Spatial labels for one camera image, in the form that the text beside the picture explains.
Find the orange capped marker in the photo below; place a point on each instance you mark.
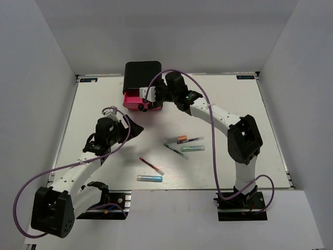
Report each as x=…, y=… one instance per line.
x=176, y=139

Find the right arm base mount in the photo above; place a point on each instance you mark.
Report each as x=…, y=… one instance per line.
x=235, y=210

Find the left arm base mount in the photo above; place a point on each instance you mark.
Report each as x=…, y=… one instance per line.
x=115, y=206

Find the left blue label sticker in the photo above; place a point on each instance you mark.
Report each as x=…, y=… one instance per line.
x=88, y=80

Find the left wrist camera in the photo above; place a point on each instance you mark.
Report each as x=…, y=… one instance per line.
x=110, y=112

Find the red pen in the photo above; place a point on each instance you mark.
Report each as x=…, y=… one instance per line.
x=156, y=169

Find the blue label sticker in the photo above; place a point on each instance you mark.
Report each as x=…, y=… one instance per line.
x=88, y=80
x=245, y=77

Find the black drawer cabinet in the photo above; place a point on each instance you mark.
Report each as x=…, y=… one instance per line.
x=140, y=74

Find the green capped marker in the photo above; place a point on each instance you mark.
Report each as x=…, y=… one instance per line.
x=193, y=148

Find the pink drawer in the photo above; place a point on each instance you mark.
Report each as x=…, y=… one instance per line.
x=133, y=102

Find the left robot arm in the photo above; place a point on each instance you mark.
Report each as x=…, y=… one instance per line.
x=55, y=208

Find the blue capped marker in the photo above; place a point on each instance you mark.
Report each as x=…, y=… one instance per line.
x=145, y=178

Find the green pen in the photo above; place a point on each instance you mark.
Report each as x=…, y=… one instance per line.
x=176, y=151

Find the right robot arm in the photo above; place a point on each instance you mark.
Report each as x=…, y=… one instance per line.
x=243, y=137

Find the right blue label sticker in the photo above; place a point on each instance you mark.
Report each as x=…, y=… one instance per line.
x=245, y=77

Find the purple pen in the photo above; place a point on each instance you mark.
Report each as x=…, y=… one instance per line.
x=191, y=140

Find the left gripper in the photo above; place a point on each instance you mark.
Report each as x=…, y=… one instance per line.
x=135, y=129

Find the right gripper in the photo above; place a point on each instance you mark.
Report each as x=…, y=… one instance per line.
x=158, y=102

